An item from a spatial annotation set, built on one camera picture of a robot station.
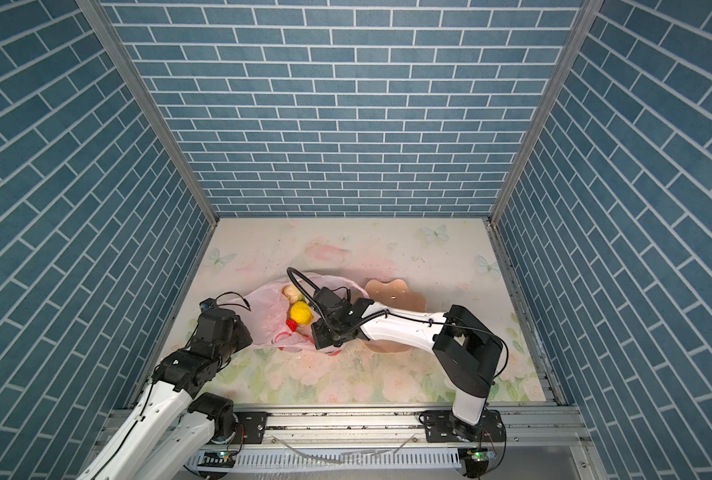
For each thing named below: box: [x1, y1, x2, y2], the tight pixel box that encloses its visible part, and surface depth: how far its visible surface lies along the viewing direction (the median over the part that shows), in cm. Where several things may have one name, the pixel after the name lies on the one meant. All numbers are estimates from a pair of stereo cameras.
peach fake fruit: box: [281, 284, 302, 304], surface depth 94 cm
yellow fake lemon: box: [290, 301, 313, 325], surface depth 91 cm
